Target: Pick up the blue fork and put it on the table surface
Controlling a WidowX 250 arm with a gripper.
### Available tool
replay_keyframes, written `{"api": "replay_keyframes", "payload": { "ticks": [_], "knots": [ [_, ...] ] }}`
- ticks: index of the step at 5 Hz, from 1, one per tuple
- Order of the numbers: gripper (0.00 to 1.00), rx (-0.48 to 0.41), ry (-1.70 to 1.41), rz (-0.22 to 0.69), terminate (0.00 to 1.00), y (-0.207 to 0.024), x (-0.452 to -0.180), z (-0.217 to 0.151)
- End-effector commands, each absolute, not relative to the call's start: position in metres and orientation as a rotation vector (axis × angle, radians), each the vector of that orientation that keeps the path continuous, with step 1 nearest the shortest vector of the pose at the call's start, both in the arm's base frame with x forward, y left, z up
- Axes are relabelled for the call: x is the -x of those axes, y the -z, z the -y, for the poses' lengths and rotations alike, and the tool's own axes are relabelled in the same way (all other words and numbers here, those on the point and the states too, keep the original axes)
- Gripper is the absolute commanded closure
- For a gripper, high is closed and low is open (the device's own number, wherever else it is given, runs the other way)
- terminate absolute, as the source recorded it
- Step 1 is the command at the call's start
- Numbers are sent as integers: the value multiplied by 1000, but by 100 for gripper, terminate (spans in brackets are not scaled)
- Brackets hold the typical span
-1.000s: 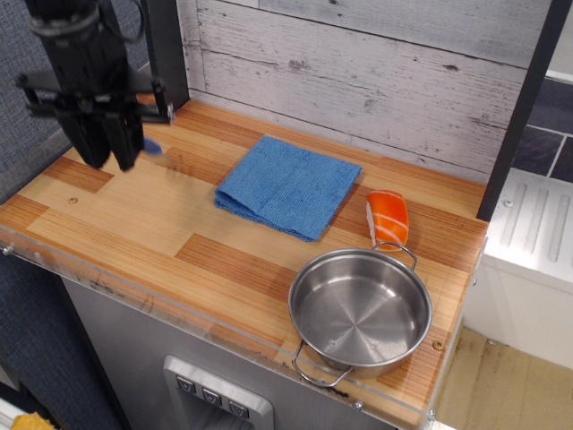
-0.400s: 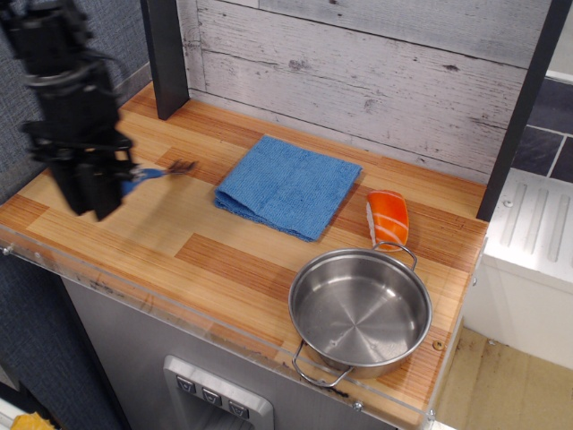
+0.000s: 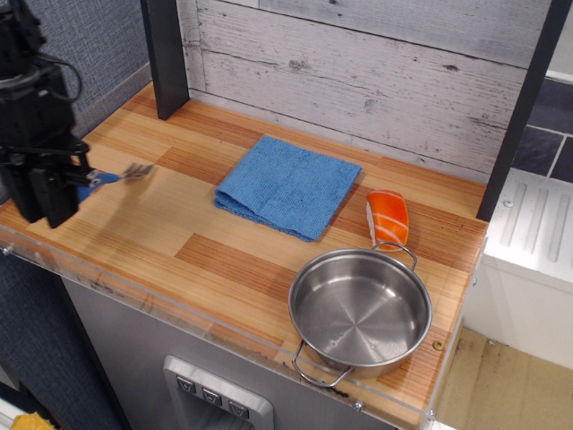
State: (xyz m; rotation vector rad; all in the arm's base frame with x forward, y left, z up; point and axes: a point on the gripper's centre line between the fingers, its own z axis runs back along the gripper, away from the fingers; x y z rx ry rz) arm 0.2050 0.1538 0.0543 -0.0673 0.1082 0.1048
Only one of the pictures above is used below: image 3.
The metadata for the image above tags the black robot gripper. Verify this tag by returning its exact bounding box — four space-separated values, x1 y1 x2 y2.
1 1 97 228

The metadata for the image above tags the blue folded cloth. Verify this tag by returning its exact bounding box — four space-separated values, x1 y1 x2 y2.
214 135 362 242

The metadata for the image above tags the black left post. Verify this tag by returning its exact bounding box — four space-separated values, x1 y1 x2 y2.
140 0 189 120

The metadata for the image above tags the grey dispenser button panel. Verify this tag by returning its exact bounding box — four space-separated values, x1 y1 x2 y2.
163 355 275 429

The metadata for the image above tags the orange salmon sushi toy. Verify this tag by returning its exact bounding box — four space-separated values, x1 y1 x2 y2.
366 190 409 252

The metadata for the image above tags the black right post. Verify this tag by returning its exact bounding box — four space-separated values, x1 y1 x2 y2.
476 0 572 221

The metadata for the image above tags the white ribbed cabinet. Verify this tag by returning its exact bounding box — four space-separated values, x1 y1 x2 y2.
463 169 572 368

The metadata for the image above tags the stainless steel pot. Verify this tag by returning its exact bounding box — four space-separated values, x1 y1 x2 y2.
288 245 432 388

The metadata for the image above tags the blue handled metal fork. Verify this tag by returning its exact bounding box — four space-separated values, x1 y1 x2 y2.
77 163 154 202

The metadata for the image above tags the black post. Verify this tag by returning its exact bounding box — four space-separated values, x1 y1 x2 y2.
140 0 189 120
476 0 572 221

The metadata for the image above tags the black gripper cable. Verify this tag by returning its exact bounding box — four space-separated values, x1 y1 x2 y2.
38 53 84 102

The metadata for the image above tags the yellow object bottom left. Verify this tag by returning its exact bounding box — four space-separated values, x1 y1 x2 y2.
10 413 56 430

